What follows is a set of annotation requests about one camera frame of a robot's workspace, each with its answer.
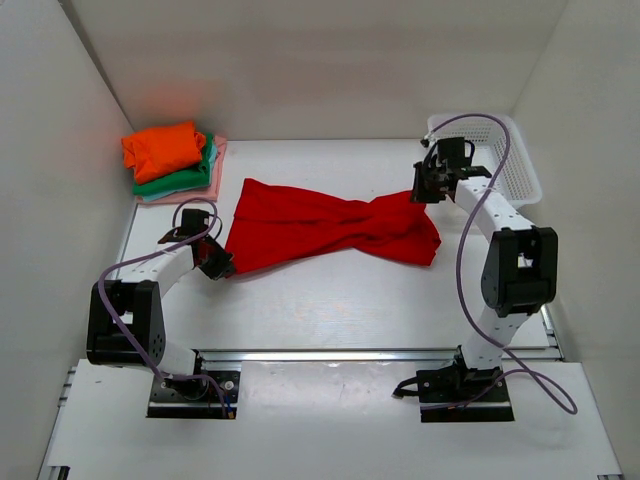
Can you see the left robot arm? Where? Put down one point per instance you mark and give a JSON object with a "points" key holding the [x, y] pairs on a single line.
{"points": [[126, 322]]}

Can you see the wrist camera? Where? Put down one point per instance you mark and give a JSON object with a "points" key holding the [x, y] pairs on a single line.
{"points": [[192, 222], [451, 156]]}

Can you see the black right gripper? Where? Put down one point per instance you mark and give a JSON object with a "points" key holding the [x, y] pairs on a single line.
{"points": [[419, 171]]}

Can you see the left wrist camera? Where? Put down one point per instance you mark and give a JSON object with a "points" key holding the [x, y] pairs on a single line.
{"points": [[192, 222]]}

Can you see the aluminium table rail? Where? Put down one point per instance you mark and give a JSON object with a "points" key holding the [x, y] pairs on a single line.
{"points": [[329, 355]]}

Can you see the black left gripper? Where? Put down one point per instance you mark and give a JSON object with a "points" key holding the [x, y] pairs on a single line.
{"points": [[224, 265]]}

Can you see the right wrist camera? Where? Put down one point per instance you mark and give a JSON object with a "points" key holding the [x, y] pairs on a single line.
{"points": [[451, 156]]}

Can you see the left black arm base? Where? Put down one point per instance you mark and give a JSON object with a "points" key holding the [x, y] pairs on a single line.
{"points": [[198, 399]]}

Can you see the folded pink t shirt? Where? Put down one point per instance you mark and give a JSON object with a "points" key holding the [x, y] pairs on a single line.
{"points": [[201, 180]]}

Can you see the folded mint t shirt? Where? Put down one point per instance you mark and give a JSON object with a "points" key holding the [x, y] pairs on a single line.
{"points": [[150, 197]]}

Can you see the folded orange t shirt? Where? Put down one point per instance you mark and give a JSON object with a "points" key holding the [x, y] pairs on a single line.
{"points": [[159, 151]]}

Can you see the red t shirt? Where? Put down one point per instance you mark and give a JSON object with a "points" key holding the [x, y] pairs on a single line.
{"points": [[274, 225]]}

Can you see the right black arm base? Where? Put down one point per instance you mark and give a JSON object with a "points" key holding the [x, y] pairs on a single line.
{"points": [[456, 393]]}

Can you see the folded green t shirt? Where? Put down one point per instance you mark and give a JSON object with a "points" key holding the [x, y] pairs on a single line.
{"points": [[170, 182]]}

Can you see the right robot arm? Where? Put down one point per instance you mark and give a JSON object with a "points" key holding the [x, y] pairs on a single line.
{"points": [[520, 270]]}

